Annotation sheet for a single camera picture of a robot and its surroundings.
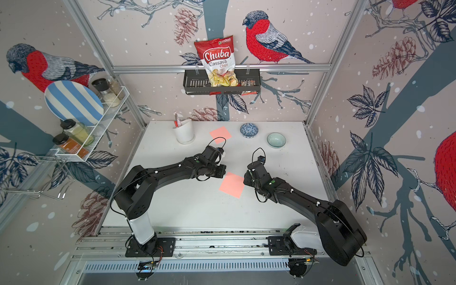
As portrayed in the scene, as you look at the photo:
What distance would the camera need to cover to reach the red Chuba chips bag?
80cm

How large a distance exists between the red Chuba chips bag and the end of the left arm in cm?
36

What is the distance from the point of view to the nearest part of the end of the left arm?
691 millimetres
